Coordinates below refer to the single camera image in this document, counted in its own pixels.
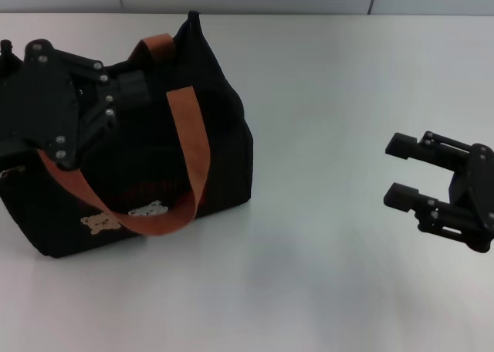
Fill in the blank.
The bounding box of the black bag with orange handles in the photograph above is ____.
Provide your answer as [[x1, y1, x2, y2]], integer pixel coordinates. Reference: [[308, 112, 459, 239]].
[[0, 10, 255, 259]]

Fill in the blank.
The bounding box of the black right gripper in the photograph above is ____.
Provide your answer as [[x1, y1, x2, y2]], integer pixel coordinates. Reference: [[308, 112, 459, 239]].
[[383, 130, 494, 256]]

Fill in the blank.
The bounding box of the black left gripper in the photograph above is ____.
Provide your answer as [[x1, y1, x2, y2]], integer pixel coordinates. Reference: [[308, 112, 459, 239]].
[[0, 39, 151, 171]]

